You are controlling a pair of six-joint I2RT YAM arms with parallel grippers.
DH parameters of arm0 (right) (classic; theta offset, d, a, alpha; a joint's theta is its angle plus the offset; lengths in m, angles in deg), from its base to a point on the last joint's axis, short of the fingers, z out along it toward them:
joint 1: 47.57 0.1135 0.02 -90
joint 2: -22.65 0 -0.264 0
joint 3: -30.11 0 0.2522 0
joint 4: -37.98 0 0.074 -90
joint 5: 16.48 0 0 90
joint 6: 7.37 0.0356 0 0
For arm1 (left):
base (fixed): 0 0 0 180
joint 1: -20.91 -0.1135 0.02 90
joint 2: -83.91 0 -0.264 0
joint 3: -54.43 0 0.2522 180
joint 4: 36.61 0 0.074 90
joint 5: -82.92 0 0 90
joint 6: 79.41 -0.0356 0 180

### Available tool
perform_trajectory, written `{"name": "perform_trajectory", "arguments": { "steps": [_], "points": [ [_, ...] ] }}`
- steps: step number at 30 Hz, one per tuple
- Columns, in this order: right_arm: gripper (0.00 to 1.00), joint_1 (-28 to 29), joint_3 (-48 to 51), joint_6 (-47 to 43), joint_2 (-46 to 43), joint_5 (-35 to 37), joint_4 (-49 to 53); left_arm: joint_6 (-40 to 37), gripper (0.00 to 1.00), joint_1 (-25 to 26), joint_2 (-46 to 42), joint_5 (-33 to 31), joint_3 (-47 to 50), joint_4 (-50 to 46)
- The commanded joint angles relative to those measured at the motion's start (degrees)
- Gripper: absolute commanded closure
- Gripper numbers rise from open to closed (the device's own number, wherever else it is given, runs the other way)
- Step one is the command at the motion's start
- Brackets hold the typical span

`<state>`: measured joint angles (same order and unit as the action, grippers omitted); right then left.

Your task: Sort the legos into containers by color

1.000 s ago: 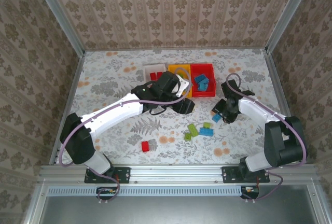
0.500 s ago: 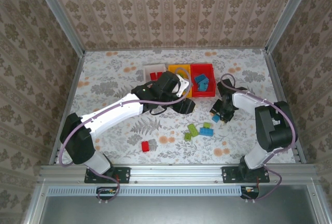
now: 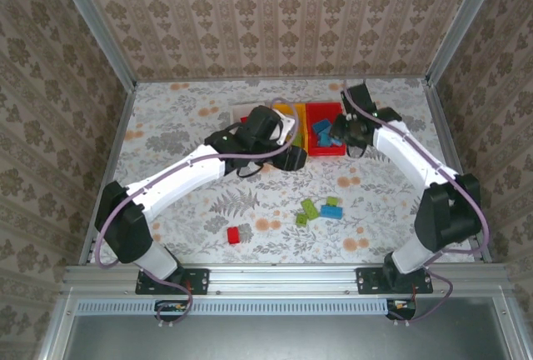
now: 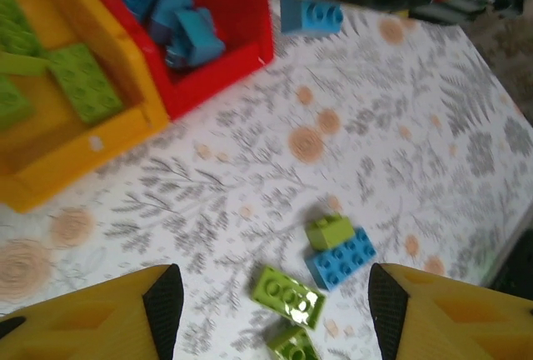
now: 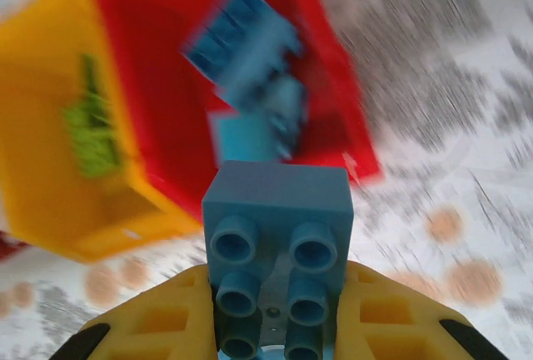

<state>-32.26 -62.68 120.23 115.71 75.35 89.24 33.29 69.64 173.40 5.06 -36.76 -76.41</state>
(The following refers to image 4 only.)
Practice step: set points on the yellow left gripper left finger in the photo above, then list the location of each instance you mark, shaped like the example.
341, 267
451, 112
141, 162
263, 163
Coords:
75, 326

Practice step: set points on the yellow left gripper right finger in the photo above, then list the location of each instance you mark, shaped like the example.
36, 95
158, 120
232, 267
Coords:
458, 326

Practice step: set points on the blue square lego brick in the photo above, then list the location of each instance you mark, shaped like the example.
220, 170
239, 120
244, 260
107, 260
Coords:
312, 16

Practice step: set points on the blue sloped lego piece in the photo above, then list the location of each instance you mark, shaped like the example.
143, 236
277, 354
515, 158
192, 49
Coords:
170, 6

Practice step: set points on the green lego plate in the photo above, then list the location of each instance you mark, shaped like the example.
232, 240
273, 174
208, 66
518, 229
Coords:
21, 64

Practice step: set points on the red plastic bin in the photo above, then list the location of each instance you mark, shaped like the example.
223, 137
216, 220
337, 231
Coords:
208, 85

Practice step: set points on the small green lego brick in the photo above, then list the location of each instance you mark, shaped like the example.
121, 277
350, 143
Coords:
329, 231

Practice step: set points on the floral patterned tablecloth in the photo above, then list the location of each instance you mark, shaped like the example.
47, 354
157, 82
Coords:
375, 147

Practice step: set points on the yellow plastic bin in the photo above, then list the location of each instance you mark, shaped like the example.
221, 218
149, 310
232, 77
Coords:
83, 156

